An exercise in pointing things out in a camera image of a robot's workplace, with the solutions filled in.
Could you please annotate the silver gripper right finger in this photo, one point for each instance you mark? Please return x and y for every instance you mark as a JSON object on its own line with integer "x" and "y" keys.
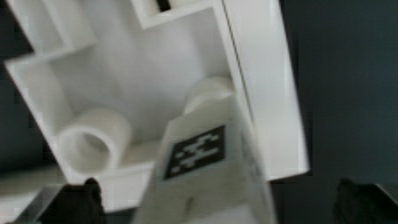
{"x": 366, "y": 203}

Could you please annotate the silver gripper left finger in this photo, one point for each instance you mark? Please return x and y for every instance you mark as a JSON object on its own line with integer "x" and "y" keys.
{"x": 66, "y": 205}

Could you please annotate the white chair leg with tag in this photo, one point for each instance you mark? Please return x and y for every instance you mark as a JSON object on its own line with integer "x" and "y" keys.
{"x": 208, "y": 188}

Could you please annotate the white chair seat part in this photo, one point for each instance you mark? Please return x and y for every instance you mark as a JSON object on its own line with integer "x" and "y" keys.
{"x": 124, "y": 52}

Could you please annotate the white L-shaped fence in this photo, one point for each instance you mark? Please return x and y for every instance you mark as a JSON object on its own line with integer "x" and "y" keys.
{"x": 265, "y": 92}

